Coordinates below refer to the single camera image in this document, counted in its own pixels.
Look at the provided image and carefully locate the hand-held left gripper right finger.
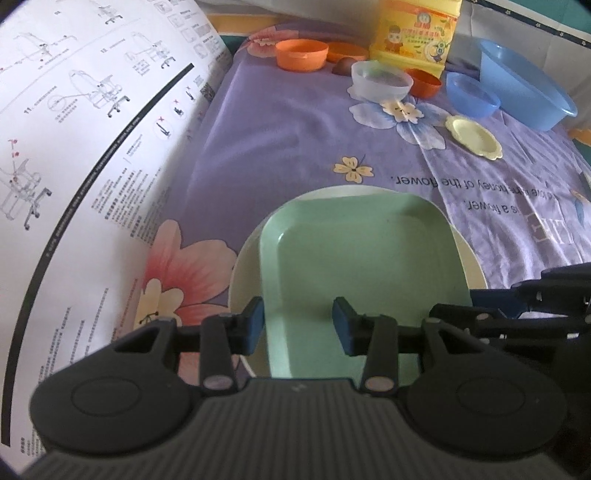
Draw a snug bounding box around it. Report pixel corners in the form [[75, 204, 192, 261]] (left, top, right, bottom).
[[332, 296, 492, 394]]

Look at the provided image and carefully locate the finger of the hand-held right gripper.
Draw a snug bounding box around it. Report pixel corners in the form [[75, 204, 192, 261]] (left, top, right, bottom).
[[470, 277, 591, 319], [428, 302, 591, 343]]

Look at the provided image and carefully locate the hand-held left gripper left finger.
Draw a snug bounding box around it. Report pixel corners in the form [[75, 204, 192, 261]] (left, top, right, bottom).
[[111, 296, 266, 394]]

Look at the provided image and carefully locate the cream round plate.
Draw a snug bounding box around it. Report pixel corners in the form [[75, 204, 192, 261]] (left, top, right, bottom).
[[232, 185, 489, 379]]

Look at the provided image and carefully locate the green square plate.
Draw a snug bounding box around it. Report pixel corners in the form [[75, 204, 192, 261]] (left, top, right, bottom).
[[259, 193, 474, 380]]

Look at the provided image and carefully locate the small blue bowl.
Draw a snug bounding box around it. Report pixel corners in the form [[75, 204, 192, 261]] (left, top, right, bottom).
[[445, 72, 502, 118]]

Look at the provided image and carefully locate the small dark orange bowl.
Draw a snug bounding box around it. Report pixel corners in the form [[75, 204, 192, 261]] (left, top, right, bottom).
[[405, 68, 443, 99]]

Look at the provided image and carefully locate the translucent white bowl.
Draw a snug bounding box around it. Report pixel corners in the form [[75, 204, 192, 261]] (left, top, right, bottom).
[[348, 60, 414, 104]]

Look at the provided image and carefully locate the yellow flower-shaped plate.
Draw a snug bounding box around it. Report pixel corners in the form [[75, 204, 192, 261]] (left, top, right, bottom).
[[445, 116, 503, 161]]

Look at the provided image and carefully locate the purple floral bedsheet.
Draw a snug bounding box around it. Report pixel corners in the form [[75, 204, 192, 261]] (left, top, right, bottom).
[[134, 23, 591, 384]]

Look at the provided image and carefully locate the large blue basin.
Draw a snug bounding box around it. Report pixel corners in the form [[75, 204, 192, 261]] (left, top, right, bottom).
[[478, 39, 579, 132]]

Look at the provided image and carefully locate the white instruction sheet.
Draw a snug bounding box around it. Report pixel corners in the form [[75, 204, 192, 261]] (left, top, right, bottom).
[[0, 0, 234, 472]]

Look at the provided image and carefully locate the yellow detergent bottle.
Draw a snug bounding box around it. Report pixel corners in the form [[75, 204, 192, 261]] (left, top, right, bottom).
[[369, 0, 462, 77]]

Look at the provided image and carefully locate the orange plate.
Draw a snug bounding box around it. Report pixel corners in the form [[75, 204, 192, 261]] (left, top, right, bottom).
[[325, 42, 370, 64]]

